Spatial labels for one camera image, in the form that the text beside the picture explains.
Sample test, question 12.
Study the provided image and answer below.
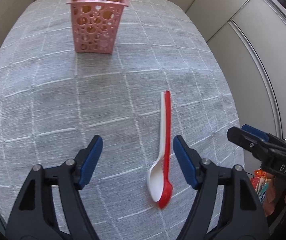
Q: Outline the pink perforated utensil holder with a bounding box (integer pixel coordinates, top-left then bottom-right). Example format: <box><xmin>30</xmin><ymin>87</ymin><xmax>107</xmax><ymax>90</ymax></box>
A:
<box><xmin>67</xmin><ymin>0</ymin><xmax>129</xmax><ymax>54</ymax></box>

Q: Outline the orange snack package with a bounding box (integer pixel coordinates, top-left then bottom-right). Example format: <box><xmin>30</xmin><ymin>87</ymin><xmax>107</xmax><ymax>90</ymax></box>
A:
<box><xmin>251</xmin><ymin>169</ymin><xmax>277</xmax><ymax>217</ymax></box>

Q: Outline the white plastic spoon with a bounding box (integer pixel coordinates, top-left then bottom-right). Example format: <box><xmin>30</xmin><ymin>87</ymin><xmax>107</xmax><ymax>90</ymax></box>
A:
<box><xmin>147</xmin><ymin>92</ymin><xmax>166</xmax><ymax>203</ymax></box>

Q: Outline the red plastic spoon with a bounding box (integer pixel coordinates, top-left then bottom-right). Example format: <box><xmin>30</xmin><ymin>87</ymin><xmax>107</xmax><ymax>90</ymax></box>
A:
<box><xmin>157</xmin><ymin>90</ymin><xmax>173</xmax><ymax>209</ymax></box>

